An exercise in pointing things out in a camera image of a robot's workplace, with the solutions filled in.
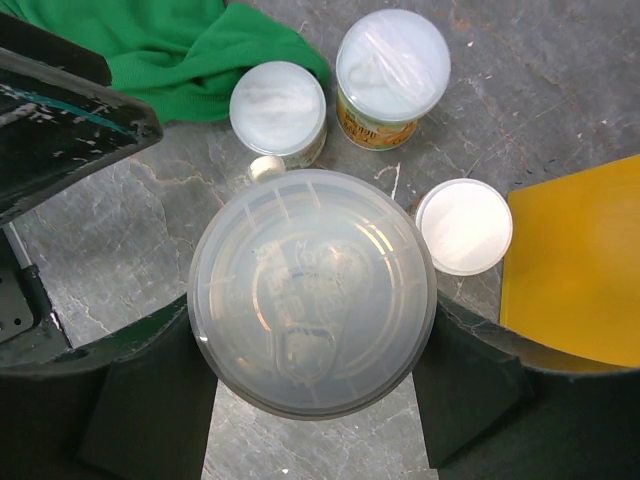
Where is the white lid small can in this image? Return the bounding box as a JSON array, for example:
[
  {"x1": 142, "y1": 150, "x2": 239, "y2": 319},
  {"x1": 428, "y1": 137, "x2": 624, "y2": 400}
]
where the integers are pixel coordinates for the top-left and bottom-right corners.
[{"x1": 415, "y1": 178, "x2": 513, "y2": 276}]

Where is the cartoon label can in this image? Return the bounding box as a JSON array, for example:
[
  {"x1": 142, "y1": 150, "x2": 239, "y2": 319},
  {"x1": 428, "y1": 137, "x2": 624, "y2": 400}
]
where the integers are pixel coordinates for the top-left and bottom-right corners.
[{"x1": 187, "y1": 169, "x2": 437, "y2": 420}]

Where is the white lid yellow can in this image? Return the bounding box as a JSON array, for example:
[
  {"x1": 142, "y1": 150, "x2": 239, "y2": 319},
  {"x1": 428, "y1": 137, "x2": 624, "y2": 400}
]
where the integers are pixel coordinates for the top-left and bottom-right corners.
[{"x1": 335, "y1": 9, "x2": 451, "y2": 151}]

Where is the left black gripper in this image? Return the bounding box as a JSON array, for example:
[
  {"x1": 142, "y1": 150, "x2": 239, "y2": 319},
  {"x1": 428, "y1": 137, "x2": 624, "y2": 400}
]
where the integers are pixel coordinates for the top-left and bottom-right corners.
[{"x1": 1, "y1": 223, "x2": 71, "y2": 360}]

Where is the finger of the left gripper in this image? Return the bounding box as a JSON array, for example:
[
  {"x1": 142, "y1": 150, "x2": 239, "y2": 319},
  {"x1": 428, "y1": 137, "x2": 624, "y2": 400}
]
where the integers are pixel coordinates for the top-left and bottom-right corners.
[{"x1": 1, "y1": 13, "x2": 163, "y2": 220}]

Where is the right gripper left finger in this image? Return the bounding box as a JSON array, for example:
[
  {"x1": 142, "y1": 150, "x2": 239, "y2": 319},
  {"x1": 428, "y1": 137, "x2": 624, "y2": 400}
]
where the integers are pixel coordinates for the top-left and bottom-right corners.
[{"x1": 1, "y1": 297, "x2": 217, "y2": 479}]

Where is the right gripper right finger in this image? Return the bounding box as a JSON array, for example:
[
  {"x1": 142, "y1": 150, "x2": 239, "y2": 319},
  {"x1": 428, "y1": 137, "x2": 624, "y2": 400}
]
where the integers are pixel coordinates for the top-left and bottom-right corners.
[{"x1": 413, "y1": 295, "x2": 639, "y2": 479}]

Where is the yellow box counter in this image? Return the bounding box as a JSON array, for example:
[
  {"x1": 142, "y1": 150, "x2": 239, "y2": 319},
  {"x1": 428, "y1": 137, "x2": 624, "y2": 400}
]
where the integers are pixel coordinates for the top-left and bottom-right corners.
[{"x1": 500, "y1": 156, "x2": 639, "y2": 367}]

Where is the green cloth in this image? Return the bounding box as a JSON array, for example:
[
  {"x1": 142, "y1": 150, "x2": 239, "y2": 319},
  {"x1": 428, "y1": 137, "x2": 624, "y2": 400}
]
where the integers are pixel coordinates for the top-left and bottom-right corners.
[{"x1": 1, "y1": 1, "x2": 330, "y2": 123}]

